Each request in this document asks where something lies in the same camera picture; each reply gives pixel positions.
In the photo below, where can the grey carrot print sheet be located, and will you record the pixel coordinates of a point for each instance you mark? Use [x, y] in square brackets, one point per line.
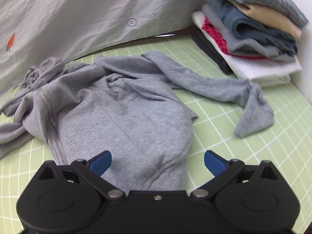
[34, 30]

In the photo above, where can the red knitted garment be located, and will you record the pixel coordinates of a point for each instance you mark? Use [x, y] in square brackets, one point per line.
[221, 43]

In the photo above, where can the grey zip hoodie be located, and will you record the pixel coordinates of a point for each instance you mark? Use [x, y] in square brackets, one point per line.
[125, 105]

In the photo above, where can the folded blue jeans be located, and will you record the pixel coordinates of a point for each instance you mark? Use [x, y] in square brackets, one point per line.
[244, 27]

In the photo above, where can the white folded garment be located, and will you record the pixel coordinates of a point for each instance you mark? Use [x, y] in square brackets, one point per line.
[263, 72]

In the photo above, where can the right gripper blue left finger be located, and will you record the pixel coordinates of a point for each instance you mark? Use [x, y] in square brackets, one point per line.
[100, 163]

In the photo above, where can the black folded garment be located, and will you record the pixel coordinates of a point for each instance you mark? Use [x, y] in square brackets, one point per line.
[209, 50]

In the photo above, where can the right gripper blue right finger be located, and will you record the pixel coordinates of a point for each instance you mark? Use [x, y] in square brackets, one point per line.
[215, 163]

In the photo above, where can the beige folded garment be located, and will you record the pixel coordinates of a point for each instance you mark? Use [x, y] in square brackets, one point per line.
[269, 17]

